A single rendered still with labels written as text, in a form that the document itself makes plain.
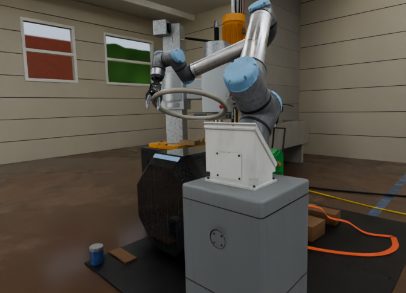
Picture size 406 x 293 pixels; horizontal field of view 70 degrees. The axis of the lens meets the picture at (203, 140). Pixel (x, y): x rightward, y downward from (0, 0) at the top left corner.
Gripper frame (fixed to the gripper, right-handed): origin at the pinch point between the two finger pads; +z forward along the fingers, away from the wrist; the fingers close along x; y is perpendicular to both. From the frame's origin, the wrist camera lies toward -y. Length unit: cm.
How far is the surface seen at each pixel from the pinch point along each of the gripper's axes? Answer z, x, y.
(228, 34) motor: -117, 62, -75
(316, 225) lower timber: 59, 151, -59
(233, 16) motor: -133, 64, -66
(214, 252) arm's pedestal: 75, 33, 54
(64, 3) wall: -422, -258, -514
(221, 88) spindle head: -40, 52, -37
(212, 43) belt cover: -71, 39, -26
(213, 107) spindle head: -26, 48, -46
